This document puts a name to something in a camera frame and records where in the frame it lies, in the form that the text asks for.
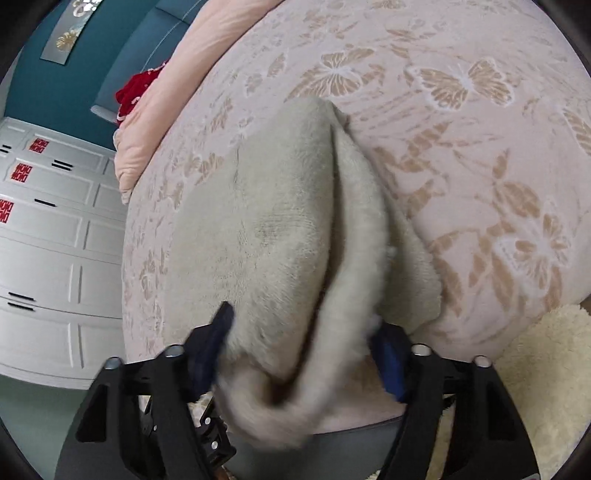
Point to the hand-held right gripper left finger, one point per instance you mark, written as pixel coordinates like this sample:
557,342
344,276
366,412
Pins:
210,353

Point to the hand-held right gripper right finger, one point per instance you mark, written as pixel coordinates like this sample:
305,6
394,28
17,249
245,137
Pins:
388,364

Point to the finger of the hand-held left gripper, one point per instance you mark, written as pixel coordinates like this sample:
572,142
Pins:
214,438

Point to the beige sweater with black hearts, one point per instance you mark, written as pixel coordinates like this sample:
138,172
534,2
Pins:
277,221

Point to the cream fluffy rug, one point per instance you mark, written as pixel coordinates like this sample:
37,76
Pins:
554,364

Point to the white wardrobe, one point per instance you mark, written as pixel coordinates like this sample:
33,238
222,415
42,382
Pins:
55,258

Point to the pink butterfly bedspread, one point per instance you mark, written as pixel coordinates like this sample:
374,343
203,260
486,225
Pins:
461,161

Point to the pink duvet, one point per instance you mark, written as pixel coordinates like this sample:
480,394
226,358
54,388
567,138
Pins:
152,138

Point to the red paper wardrobe sticker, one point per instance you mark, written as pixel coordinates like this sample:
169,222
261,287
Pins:
5,210
21,172
39,146

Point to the red cloth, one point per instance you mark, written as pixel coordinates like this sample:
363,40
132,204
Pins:
134,94

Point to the blue upholstered headboard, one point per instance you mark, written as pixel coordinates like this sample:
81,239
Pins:
138,50

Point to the silver floral wall picture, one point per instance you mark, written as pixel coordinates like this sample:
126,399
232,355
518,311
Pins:
74,30

